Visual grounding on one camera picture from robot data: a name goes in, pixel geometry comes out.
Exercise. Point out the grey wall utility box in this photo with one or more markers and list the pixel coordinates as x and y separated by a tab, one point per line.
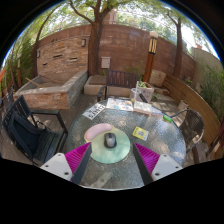
105	62

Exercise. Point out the white licence plate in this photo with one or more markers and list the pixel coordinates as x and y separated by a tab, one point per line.
94	111

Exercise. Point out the green lighter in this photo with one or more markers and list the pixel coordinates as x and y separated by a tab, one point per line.
167	118

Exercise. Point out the slim leaning tree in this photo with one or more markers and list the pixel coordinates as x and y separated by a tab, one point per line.
178	50

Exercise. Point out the beige stone block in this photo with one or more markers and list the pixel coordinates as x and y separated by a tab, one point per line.
157	78

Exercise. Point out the thick forked tree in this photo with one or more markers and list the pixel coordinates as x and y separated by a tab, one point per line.
94	46

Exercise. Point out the wall lamp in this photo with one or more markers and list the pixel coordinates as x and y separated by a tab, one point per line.
83	42
38	54

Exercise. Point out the colourful picture book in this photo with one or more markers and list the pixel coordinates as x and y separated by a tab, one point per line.
119	104

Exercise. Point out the low concrete planter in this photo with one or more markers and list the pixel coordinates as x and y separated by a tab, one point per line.
94	86

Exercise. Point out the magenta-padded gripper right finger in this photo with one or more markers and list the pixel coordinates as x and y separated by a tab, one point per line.
148	160

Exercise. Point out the yellow card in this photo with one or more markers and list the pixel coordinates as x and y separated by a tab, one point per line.
140	133

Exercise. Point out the curved wooden bench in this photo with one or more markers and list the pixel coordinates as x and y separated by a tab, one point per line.
196	103

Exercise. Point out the stone raised garden bed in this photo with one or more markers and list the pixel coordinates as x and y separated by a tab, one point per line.
50	96

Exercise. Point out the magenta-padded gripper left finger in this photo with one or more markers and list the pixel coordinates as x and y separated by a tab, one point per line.
76	159

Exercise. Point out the wooden garden lamp post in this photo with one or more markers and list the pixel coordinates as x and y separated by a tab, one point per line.
150	60

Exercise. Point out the white planter with plant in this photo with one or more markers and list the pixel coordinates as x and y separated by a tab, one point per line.
147	90

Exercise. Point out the clear plastic cup with straw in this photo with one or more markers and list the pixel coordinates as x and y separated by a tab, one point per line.
134	95

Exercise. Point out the dark wicker chair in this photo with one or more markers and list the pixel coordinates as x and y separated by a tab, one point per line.
191	126

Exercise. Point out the round green mouse pad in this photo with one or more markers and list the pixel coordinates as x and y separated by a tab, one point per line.
110	155

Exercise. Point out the thin bent tree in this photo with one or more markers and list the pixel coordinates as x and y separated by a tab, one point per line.
35	53

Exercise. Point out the dark wooden slatted chair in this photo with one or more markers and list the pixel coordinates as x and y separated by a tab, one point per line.
120	78

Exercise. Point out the black grey computer mouse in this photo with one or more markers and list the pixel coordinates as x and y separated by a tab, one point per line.
110	140

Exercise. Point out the black metal chair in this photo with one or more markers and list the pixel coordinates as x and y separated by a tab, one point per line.
30	133

